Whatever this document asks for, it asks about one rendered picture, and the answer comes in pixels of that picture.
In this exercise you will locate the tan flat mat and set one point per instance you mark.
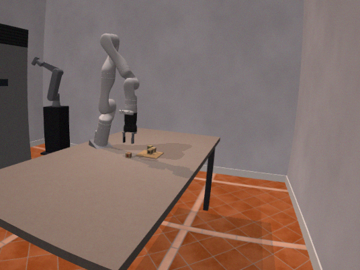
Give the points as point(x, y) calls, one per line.
point(153, 156)

